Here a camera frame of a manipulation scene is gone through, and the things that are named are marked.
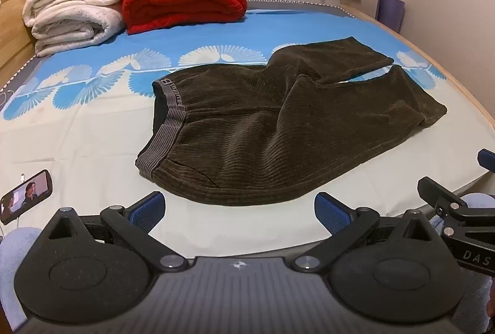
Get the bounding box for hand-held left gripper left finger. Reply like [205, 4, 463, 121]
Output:
[41, 192, 190, 273]

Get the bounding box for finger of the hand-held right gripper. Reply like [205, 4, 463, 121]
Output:
[417, 176, 495, 242]
[477, 148, 495, 175]

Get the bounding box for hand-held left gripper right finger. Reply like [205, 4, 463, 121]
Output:
[292, 192, 439, 273]

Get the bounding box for dark brown corduroy pants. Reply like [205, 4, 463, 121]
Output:
[135, 36, 448, 207]

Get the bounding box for blue and white printed bedsheet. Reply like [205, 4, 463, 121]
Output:
[0, 7, 495, 269]

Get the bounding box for black smartphone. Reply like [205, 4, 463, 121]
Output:
[0, 169, 53, 225]

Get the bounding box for person's left leg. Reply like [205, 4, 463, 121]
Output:
[0, 227, 44, 332]

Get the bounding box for folded red blanket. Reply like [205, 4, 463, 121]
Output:
[122, 0, 248, 35]

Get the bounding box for white phone cable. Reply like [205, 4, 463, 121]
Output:
[0, 217, 22, 239]

